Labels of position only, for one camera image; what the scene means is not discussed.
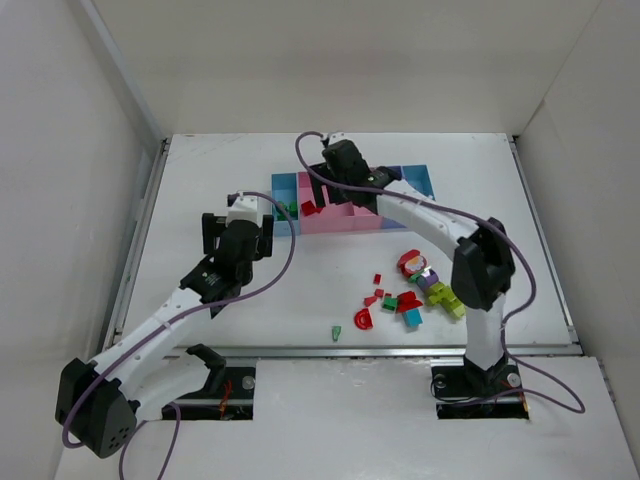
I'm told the red brick cluster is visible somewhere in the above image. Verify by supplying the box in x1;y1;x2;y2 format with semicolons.
300;200;323;216

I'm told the small green number brick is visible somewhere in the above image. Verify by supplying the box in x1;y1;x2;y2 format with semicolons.
382;296;398;313

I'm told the red arch brick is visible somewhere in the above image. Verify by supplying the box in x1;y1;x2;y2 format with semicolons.
354;308;373;330

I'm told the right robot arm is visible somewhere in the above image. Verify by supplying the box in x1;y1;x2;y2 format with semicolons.
308;136;515;402

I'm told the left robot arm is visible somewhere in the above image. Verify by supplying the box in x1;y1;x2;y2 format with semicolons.
55;212;274;458

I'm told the large pink bin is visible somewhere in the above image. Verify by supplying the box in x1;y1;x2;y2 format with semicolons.
297;172;353;235

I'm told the purple bin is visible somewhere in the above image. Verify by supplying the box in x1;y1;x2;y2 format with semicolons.
378;166;405;230

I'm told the light blue bin right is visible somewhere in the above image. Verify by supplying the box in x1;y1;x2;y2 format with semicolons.
401;165;435;200

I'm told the red flower duplo brick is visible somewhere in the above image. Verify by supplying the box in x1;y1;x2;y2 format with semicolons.
396;249;429;278

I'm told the purple flower duplo brick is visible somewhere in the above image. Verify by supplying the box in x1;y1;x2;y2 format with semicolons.
415;268;439;292

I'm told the red duplo roof brick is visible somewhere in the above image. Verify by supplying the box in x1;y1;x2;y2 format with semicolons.
396;291;423;314

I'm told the lime green duplo stack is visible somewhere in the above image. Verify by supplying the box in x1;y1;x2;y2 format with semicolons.
425;282;466;320

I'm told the teal square brick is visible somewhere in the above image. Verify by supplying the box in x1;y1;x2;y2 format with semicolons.
402;309;423;329

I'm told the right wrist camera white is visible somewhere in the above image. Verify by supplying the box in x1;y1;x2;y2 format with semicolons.
321;131;348;148

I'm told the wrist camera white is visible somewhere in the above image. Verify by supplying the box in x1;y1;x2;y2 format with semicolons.
225;192;262;227
321;131;348;148

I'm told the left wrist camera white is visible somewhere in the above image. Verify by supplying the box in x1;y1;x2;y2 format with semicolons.
225;192;262;227

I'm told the aluminium rail front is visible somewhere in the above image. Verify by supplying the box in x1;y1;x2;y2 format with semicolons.
99;344;584;360

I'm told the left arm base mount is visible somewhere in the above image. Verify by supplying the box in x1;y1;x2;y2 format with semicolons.
174;344;257;421

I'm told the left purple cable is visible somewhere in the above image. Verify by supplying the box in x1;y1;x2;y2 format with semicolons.
62;191;296;480

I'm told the purple cable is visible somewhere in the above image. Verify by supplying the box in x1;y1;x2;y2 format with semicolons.
294;131;586;415
62;191;296;480

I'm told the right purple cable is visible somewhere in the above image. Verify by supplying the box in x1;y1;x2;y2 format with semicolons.
294;131;586;415

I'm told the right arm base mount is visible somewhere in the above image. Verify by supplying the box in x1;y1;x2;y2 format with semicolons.
430;364;529;420

